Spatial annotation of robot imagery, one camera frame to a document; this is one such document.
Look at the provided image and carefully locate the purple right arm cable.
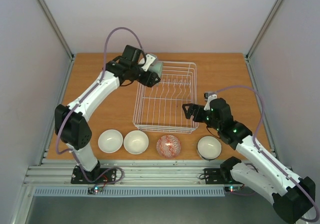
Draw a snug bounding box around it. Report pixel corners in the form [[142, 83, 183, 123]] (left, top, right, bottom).
[[213, 85, 317, 222]]

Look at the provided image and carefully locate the grey slotted cable duct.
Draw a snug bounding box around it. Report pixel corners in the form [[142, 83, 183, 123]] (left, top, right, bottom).
[[33, 187, 225, 198]]

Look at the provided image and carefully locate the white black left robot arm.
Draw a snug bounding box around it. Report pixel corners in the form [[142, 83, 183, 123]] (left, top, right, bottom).
[[54, 45, 162, 183]]

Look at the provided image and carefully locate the aluminium frame post left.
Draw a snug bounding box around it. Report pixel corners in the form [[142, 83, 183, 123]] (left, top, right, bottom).
[[37, 0, 74, 60]]

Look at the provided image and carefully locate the aluminium rail base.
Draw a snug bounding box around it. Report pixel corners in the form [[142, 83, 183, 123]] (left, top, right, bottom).
[[23, 159, 298, 187]]

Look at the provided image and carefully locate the right green circuit board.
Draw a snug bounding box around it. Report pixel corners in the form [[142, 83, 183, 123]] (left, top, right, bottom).
[[224, 185, 244, 193]]

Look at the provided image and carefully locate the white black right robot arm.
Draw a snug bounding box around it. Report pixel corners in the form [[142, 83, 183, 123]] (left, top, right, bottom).
[[182, 94, 320, 224]]

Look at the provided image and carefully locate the green circuit board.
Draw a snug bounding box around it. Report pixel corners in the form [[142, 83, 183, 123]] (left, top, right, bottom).
[[224, 185, 244, 193], [87, 186, 104, 195]]

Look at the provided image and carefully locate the red patterned bowl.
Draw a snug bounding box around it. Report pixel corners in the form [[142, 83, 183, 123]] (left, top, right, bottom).
[[156, 134, 182, 159]]

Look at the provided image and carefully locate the white bowl black rim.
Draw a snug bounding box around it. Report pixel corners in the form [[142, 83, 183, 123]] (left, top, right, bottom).
[[197, 136, 222, 161]]

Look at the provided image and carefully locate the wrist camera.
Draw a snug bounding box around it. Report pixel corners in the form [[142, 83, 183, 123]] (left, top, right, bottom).
[[204, 92, 217, 111], [142, 54, 158, 72]]

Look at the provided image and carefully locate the white bowl far left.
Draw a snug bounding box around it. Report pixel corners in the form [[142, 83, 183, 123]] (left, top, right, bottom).
[[98, 129, 124, 154]]

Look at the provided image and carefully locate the celadon green ceramic bowl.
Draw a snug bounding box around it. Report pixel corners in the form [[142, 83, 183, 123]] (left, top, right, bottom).
[[148, 61, 163, 81]]

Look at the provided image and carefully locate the white wire dish rack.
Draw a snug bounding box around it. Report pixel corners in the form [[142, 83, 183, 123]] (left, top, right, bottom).
[[133, 61, 199, 134]]

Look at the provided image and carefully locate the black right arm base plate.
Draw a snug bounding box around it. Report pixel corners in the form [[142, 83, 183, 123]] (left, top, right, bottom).
[[203, 168, 242, 185]]

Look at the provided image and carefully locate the aluminium frame post right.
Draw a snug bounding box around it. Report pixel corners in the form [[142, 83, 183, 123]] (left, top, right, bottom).
[[244, 0, 285, 61]]

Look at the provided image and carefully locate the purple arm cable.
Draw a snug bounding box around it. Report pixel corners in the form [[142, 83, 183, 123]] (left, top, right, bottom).
[[54, 27, 147, 182], [213, 85, 317, 222]]

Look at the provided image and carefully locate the left green circuit board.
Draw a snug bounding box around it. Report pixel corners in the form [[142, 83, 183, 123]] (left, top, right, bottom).
[[87, 186, 104, 195]]

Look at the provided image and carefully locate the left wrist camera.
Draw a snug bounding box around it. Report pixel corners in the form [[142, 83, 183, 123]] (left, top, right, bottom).
[[142, 54, 158, 72]]

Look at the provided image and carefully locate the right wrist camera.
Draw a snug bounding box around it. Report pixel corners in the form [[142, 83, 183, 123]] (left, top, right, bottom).
[[204, 92, 217, 111]]

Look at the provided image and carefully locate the aluminium frame post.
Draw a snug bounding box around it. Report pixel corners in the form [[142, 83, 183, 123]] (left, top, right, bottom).
[[244, 0, 285, 61], [37, 0, 74, 60]]

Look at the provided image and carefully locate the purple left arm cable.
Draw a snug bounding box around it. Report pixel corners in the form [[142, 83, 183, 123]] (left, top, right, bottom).
[[54, 27, 147, 182]]

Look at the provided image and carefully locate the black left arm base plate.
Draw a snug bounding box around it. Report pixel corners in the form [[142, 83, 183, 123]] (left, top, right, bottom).
[[70, 166, 117, 185]]

